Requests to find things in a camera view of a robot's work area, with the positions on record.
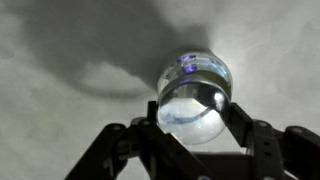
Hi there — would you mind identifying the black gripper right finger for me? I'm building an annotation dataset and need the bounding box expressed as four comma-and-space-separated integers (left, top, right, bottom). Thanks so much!
219, 101, 320, 180

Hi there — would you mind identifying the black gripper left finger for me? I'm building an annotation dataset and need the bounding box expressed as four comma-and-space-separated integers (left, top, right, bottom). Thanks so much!
64, 100, 214, 180

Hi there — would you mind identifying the round silver lid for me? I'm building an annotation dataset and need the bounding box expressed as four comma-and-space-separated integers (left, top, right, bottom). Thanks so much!
157, 74, 231, 146

